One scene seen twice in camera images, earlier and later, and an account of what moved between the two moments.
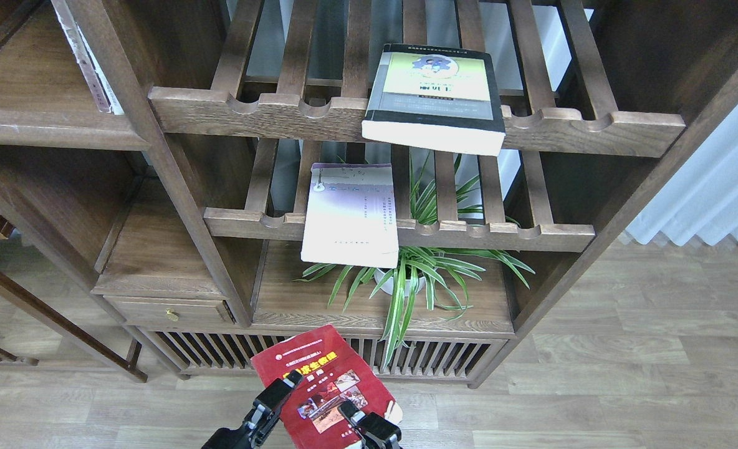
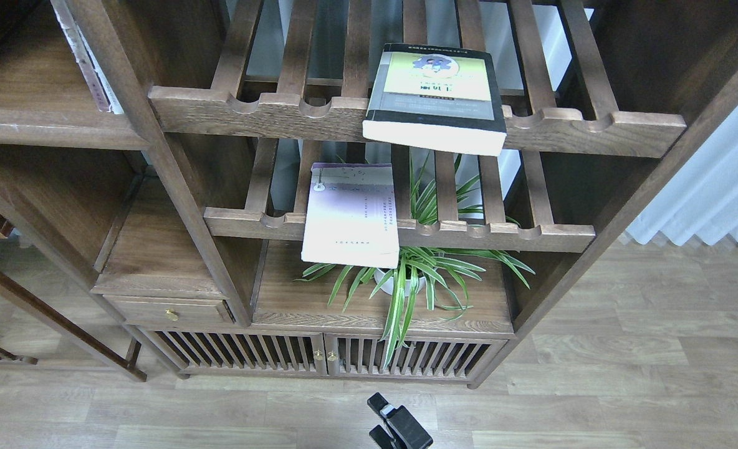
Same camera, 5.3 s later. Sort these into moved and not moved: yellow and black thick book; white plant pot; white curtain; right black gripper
Moved: right black gripper
Not moved: yellow and black thick book; white plant pot; white curtain
